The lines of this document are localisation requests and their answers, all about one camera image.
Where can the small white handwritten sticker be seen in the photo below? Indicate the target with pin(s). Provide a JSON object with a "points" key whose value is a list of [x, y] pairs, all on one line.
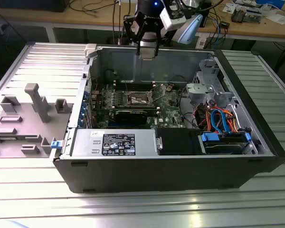
{"points": [[94, 133]]}

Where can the CPU socket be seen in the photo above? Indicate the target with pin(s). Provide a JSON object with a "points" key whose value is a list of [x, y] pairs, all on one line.
{"points": [[140, 99]]}

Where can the metal heatsink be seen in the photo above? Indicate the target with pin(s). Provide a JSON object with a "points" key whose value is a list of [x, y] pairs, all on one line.
{"points": [[238, 14]]}

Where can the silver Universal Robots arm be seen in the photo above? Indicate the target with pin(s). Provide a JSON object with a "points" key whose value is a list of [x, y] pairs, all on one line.
{"points": [[191, 28]]}

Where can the small black box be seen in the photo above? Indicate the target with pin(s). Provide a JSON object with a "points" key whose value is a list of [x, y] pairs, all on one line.
{"points": [[224, 24]]}

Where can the white paper sheet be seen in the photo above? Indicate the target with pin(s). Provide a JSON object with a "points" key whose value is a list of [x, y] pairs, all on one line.
{"points": [[230, 8], [279, 19]]}

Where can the grey power supply unit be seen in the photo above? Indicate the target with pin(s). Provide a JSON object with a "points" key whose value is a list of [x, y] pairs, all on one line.
{"points": [[85, 142]]}

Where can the black tower box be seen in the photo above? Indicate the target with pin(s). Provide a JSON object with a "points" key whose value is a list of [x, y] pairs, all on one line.
{"points": [[207, 16]]}

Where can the grey parts rack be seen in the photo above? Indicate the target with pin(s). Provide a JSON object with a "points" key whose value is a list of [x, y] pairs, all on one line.
{"points": [[26, 129]]}

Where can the loose circuit board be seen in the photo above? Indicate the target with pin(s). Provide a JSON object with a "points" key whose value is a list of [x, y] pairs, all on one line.
{"points": [[253, 16]]}

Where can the wooden workbench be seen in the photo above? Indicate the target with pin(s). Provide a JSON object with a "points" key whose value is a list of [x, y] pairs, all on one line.
{"points": [[85, 20]]}

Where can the hard disk in blue carrier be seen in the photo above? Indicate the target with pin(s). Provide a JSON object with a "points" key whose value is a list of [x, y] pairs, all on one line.
{"points": [[224, 145]]}

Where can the round coin battery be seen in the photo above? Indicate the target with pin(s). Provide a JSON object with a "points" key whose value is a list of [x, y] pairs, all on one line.
{"points": [[168, 88]]}

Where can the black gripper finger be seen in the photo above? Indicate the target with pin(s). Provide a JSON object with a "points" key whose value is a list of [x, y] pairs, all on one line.
{"points": [[130, 26], [159, 35]]}

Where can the large black box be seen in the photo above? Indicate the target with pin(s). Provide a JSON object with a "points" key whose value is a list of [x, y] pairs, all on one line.
{"points": [[31, 4]]}

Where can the black PC case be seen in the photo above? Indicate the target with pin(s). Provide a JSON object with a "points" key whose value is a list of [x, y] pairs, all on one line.
{"points": [[156, 173]]}

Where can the blue expansion card retainer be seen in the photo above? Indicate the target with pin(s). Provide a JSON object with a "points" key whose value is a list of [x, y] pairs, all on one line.
{"points": [[82, 117]]}

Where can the blue box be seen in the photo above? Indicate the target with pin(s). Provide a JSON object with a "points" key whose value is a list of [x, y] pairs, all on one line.
{"points": [[270, 2]]}

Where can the white label sheet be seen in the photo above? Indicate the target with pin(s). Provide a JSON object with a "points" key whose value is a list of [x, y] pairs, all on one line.
{"points": [[201, 43]]}

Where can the metal locking lever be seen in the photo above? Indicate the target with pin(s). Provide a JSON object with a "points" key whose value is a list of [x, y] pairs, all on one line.
{"points": [[126, 86], [142, 100]]}

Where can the black graphics card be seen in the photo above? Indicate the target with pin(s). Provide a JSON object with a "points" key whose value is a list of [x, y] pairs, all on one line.
{"points": [[130, 116]]}

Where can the black RAM slot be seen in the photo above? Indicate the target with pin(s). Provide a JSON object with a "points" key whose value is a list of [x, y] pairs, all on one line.
{"points": [[133, 87], [133, 83]]}

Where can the silver CPU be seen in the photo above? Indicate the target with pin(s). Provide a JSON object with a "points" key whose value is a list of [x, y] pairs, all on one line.
{"points": [[148, 53]]}

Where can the blue plastic case latch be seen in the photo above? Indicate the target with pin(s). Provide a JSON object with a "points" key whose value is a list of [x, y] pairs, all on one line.
{"points": [[56, 145]]}

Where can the grey metal drive cage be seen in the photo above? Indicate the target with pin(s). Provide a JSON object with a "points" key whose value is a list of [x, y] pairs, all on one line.
{"points": [[205, 71]]}

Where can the green motherboard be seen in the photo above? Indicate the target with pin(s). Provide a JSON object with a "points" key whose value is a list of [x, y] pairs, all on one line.
{"points": [[167, 114]]}

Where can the beige plastic block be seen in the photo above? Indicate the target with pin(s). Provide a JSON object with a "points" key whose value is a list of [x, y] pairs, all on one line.
{"points": [[90, 50]]}

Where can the black power supply label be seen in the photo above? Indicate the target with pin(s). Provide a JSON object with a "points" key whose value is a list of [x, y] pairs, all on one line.
{"points": [[118, 145]]}

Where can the grey plastic drive bracket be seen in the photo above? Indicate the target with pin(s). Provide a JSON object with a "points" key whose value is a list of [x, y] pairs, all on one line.
{"points": [[199, 91]]}

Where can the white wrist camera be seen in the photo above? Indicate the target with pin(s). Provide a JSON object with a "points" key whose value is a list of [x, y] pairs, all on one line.
{"points": [[172, 22]]}

